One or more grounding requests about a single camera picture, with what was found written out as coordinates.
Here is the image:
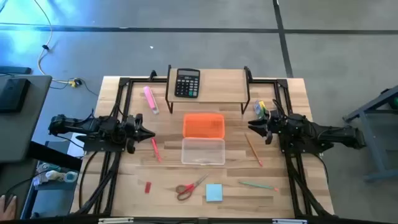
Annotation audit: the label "person's hand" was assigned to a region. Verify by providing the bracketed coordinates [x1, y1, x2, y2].
[0, 195, 17, 221]

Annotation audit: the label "wooden shelf riser black legs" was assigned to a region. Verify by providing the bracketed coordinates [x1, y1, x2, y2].
[164, 64, 254, 115]

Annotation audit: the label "clear tape roll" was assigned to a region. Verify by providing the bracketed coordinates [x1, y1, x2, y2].
[63, 170, 79, 184]

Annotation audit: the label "yellow floor cable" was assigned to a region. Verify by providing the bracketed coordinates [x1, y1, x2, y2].
[32, 0, 78, 85]

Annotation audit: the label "silver edge bracket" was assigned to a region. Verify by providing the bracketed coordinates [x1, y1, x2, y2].
[272, 218, 308, 224]
[98, 217, 135, 224]

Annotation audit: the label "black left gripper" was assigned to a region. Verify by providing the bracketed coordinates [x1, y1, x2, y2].
[123, 112, 156, 155]

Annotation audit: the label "black slanted board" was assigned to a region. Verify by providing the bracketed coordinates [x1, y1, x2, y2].
[27, 140, 83, 172]

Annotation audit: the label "grey side desk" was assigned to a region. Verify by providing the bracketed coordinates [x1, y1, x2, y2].
[0, 74, 53, 164]

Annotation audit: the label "blue storage cart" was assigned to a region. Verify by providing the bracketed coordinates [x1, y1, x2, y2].
[20, 141, 80, 220]

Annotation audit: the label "black flat bar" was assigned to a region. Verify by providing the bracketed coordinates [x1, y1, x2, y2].
[0, 65, 32, 75]

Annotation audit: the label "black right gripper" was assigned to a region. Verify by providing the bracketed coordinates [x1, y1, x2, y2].
[248, 107, 282, 146]

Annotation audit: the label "black device on desk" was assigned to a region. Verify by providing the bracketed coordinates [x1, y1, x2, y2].
[0, 77, 32, 114]

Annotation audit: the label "red handled scissors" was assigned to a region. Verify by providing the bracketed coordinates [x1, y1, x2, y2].
[175, 173, 210, 202]

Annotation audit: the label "blue metal stand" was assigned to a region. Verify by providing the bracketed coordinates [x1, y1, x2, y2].
[342, 84, 398, 184]

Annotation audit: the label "crayon box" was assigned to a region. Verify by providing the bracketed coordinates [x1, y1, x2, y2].
[253, 99, 270, 119]

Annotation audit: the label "black desk calculator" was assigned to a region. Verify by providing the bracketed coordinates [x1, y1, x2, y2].
[174, 68, 201, 99]

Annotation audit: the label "pink and white marker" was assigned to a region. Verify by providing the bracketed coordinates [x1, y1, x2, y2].
[142, 86, 160, 115]

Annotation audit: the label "pink pen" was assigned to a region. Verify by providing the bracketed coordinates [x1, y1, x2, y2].
[150, 138, 162, 163]

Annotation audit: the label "yellow pencil pink eraser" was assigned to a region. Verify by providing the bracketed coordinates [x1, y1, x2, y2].
[244, 133, 264, 167]

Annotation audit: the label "clear pencil case orange lid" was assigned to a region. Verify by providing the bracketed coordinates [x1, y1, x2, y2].
[180, 112, 226, 166]

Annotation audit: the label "blue sticky note pad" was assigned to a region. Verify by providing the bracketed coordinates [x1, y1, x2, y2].
[205, 183, 224, 203]

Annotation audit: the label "black aluminium table frame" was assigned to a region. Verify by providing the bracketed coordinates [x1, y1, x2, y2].
[73, 70, 335, 224]

